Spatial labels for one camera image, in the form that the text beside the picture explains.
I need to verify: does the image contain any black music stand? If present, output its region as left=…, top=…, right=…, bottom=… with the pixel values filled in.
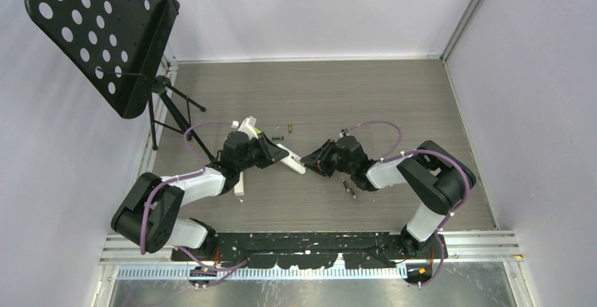
left=24, top=0, right=198, bottom=140

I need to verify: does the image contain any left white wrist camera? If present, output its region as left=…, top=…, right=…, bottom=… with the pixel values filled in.
left=231, top=116, right=258, bottom=139

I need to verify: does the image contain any white remote control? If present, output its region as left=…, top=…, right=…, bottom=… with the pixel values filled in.
left=234, top=172, right=244, bottom=196
left=276, top=144, right=306, bottom=175

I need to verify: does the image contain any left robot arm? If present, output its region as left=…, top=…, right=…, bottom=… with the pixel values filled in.
left=111, top=131, right=290, bottom=261

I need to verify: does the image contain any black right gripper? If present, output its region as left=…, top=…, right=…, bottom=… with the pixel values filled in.
left=300, top=139, right=354, bottom=177

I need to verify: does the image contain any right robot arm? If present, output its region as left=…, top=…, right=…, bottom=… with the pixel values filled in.
left=301, top=135, right=477, bottom=258

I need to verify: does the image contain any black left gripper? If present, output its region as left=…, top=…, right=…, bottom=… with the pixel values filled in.
left=237, top=133, right=288, bottom=173

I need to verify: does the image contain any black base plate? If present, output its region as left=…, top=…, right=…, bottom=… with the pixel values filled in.
left=171, top=232, right=447, bottom=270

